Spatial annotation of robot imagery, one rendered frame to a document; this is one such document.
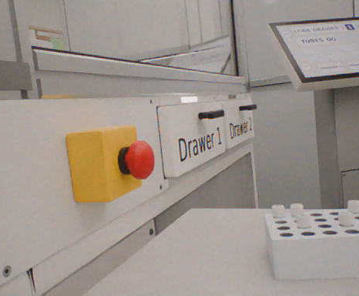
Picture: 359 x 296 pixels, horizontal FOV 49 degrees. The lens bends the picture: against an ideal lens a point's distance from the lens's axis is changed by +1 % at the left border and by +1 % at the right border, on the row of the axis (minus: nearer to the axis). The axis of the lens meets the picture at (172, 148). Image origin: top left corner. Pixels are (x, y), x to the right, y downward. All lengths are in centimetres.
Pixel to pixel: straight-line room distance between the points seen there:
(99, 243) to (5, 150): 17
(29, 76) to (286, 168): 215
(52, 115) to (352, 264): 30
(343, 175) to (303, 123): 82
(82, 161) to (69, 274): 11
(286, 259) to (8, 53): 30
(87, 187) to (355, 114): 134
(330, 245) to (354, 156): 127
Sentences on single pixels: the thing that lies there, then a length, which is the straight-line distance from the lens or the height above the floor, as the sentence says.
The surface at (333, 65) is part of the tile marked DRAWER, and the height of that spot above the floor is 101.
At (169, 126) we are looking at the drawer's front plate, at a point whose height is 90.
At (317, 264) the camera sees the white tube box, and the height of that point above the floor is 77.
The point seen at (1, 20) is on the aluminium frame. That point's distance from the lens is 37.
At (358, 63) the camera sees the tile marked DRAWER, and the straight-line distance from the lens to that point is 155.
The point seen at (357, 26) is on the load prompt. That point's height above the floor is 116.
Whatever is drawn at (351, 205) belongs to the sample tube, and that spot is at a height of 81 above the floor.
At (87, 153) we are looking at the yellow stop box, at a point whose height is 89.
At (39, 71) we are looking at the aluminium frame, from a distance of 40.
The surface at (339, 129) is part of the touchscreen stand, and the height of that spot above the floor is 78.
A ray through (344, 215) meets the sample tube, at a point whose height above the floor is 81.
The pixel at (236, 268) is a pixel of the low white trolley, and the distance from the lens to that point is 41.
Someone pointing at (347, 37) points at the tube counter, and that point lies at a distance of 165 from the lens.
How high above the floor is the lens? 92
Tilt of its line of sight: 6 degrees down
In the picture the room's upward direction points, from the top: 6 degrees counter-clockwise
